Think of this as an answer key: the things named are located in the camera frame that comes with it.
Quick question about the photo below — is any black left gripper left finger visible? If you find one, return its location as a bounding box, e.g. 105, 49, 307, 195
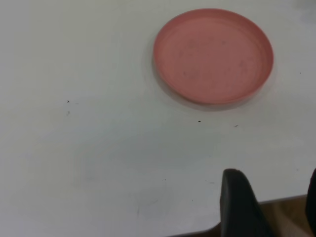
219, 168, 275, 237

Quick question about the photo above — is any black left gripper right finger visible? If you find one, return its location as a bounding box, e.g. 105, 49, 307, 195
305, 167, 316, 237

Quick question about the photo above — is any pink round plate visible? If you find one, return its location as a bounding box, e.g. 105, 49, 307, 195
153, 8, 275, 106

